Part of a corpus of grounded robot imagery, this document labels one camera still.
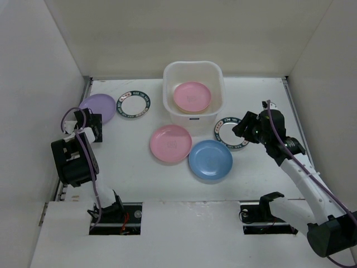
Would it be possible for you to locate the green-rimmed white plate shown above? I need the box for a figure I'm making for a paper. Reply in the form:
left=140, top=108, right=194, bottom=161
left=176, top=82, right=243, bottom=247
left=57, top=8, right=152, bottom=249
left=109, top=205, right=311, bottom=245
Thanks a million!
left=117, top=90, right=151, bottom=119
left=214, top=117, right=249, bottom=151

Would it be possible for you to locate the purple plate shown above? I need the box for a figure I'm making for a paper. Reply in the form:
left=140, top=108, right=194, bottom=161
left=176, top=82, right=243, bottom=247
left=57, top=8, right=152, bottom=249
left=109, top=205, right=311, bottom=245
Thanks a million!
left=79, top=94, right=116, bottom=125

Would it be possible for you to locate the pink plate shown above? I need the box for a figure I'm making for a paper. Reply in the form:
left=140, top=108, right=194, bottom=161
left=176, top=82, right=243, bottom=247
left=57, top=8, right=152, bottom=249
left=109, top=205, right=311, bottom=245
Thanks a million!
left=173, top=82, right=211, bottom=111
left=149, top=125, right=192, bottom=164

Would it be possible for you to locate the cream plate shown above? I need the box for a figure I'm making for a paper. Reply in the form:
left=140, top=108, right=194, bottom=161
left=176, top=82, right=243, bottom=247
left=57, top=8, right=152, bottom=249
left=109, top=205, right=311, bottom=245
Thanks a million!
left=177, top=107, right=209, bottom=114

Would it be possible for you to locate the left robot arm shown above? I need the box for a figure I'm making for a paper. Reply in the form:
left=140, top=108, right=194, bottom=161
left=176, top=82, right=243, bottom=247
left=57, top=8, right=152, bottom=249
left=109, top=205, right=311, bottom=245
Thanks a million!
left=51, top=107, right=126, bottom=221

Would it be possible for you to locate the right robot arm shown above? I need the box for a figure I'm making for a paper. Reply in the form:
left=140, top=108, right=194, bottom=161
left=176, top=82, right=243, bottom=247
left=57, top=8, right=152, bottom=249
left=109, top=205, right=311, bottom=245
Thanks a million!
left=233, top=109, right=356, bottom=257

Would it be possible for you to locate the white plastic bin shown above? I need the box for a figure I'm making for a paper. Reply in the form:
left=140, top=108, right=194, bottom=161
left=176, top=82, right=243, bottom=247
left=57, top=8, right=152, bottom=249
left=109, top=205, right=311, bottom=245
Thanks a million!
left=162, top=61, right=226, bottom=129

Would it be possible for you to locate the blue plate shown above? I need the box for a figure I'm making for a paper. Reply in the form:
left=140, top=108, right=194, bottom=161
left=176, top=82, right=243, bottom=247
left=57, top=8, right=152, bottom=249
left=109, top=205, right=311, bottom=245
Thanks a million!
left=189, top=140, right=233, bottom=184

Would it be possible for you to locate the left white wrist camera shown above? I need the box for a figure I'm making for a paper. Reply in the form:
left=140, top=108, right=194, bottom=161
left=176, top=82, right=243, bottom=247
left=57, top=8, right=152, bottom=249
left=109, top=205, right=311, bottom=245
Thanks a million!
left=63, top=121, right=78, bottom=140

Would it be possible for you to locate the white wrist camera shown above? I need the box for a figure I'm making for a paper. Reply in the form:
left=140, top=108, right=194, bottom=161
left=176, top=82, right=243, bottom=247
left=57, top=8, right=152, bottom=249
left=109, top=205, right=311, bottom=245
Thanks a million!
left=262, top=100, right=278, bottom=110
left=63, top=121, right=78, bottom=140

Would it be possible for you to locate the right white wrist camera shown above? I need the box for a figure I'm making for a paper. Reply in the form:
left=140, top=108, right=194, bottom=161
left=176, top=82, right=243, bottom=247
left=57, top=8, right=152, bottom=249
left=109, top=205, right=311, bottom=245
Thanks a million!
left=262, top=100, right=278, bottom=110

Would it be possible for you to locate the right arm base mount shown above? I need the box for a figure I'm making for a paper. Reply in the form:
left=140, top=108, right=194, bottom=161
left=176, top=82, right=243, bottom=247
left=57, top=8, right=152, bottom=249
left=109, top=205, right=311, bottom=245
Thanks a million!
left=238, top=202, right=298, bottom=235

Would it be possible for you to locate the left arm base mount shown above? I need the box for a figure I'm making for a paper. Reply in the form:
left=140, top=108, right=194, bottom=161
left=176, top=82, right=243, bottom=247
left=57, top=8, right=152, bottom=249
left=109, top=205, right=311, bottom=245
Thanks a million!
left=88, top=203, right=143, bottom=236

